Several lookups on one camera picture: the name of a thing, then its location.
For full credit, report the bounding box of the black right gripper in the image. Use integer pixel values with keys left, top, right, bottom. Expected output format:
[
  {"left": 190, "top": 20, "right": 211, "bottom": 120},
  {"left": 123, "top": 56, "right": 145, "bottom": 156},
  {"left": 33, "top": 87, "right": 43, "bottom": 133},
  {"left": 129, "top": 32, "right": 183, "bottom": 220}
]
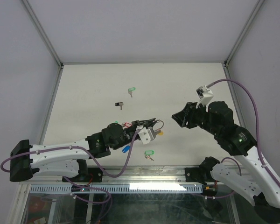
[{"left": 171, "top": 100, "right": 220, "bottom": 136}]

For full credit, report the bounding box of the bunch of silver keys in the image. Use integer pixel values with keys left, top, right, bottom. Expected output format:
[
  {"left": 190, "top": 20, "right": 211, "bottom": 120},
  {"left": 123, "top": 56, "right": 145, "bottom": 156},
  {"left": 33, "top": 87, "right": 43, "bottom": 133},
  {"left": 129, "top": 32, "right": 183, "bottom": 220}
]
[{"left": 154, "top": 129, "right": 161, "bottom": 135}]

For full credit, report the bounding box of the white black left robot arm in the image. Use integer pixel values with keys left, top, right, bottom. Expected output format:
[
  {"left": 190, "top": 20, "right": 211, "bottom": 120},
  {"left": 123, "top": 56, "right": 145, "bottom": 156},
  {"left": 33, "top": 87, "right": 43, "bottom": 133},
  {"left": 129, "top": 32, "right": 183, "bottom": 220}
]
[{"left": 8, "top": 118, "right": 160, "bottom": 182}]

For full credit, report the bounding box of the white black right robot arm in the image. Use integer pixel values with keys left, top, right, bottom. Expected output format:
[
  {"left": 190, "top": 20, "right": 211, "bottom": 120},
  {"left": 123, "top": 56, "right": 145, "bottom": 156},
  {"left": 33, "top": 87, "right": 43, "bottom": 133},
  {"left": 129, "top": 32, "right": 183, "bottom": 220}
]
[{"left": 172, "top": 101, "right": 280, "bottom": 224}]

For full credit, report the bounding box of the blue key tag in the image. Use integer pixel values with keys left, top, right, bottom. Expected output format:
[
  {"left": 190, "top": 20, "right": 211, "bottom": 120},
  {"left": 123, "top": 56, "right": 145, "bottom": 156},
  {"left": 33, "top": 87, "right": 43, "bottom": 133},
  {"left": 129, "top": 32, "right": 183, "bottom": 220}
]
[{"left": 122, "top": 145, "right": 130, "bottom": 153}]

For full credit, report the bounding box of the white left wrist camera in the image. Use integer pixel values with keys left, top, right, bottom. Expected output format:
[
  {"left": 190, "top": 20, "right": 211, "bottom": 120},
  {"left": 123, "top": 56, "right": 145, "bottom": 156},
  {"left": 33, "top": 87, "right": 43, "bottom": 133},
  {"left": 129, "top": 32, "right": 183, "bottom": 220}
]
[{"left": 136, "top": 126, "right": 156, "bottom": 145}]

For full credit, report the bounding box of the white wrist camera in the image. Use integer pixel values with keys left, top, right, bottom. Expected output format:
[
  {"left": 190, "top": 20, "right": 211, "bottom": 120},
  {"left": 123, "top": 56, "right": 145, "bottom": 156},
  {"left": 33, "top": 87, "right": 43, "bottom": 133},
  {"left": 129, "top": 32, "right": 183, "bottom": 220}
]
[
  {"left": 136, "top": 126, "right": 156, "bottom": 145},
  {"left": 196, "top": 85, "right": 214, "bottom": 108}
]

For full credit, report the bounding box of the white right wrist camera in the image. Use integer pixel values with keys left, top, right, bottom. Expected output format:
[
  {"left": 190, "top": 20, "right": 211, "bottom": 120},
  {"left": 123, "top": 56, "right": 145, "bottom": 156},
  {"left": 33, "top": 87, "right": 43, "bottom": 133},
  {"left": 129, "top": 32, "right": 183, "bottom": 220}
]
[{"left": 196, "top": 85, "right": 214, "bottom": 108}]

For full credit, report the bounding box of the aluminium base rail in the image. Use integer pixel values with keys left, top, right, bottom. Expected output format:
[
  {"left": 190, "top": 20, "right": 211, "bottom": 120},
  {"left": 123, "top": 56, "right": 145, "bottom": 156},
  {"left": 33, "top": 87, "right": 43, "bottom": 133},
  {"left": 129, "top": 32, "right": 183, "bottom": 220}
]
[{"left": 100, "top": 165, "right": 198, "bottom": 183}]

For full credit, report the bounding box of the aluminium frame right post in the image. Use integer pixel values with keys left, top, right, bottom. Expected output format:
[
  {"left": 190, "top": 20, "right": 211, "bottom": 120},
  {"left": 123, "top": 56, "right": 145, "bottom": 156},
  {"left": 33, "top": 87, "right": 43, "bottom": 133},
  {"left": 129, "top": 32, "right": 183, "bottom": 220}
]
[{"left": 224, "top": 0, "right": 266, "bottom": 67}]

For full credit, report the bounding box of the aluminium frame post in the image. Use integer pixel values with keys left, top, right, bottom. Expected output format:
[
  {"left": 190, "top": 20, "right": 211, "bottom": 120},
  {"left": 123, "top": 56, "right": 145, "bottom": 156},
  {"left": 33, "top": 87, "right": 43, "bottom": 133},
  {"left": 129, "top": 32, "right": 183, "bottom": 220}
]
[
  {"left": 21, "top": 0, "right": 64, "bottom": 69},
  {"left": 224, "top": 0, "right": 266, "bottom": 67}
]

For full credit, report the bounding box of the white slotted cable duct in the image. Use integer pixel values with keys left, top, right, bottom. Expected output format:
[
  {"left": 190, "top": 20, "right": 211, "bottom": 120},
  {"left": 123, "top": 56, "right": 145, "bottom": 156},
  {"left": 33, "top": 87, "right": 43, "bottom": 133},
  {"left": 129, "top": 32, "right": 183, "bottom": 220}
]
[{"left": 30, "top": 182, "right": 203, "bottom": 195}]

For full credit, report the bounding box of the aluminium frame left post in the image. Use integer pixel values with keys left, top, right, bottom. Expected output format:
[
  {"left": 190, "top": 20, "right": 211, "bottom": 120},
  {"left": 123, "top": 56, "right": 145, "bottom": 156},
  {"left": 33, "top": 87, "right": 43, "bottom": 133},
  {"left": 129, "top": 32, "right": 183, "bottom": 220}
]
[{"left": 21, "top": 0, "right": 64, "bottom": 69}]

